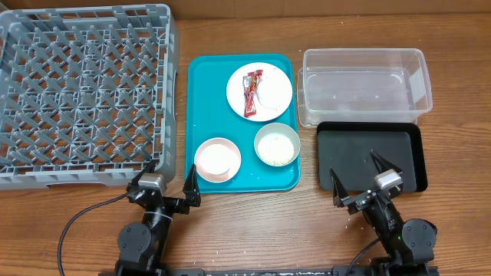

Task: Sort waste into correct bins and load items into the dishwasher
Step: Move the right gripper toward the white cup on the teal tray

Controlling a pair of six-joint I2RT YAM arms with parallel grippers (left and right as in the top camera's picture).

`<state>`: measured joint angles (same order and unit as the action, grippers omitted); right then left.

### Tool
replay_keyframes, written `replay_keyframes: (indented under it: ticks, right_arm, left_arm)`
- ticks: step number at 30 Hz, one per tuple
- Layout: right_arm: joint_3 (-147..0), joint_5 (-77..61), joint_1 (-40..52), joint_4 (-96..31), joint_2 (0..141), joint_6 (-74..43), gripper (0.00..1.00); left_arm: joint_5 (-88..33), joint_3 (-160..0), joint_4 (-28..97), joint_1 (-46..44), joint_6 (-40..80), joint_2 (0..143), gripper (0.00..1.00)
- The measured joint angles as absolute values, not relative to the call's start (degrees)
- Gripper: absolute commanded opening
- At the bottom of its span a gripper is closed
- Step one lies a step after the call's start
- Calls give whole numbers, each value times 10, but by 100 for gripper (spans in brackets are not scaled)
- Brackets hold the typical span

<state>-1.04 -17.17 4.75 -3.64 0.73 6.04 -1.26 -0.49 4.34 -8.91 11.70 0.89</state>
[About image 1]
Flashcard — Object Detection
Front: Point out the grey bowl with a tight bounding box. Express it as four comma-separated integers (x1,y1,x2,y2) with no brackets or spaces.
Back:
254,123,301,166

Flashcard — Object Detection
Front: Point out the white wrapper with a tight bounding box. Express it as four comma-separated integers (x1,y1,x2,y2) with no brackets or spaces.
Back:
257,78,281,110

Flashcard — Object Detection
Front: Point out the large white plate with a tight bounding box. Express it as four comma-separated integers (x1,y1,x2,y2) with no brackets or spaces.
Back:
226,62,293,122

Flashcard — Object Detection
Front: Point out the grey plastic dish rack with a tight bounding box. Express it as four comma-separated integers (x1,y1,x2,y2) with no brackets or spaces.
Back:
1,4,179,190

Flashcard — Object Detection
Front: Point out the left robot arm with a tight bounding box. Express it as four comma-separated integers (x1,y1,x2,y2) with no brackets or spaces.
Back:
114,161,201,275

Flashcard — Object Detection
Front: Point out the pink bowl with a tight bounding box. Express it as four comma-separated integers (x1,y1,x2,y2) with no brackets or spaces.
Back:
194,137,242,183

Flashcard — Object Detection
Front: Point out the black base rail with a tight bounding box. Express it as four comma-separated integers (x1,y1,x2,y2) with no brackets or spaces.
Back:
98,264,439,276

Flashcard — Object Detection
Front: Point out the red snack wrapper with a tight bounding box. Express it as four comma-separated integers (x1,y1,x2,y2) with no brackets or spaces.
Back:
242,70,263,117

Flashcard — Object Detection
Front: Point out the black tray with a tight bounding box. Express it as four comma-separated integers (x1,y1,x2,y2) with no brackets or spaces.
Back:
317,122,428,192

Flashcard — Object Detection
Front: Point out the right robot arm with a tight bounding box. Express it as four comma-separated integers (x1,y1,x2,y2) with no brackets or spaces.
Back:
330,150,438,275

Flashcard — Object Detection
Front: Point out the clear plastic bin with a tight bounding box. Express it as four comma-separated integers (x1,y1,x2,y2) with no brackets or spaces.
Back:
297,48,433,127

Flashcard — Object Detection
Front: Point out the white cup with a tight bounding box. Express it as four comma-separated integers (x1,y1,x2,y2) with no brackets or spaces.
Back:
200,144,231,176

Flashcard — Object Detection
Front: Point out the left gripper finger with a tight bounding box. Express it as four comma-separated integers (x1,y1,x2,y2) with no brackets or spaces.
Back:
134,160,157,185
183,164,201,207

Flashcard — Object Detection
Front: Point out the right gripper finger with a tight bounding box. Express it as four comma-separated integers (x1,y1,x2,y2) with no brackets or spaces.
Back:
370,149,403,176
330,168,350,208

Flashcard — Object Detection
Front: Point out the pile of rice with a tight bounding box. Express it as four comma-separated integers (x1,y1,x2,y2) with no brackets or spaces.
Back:
257,133,295,166

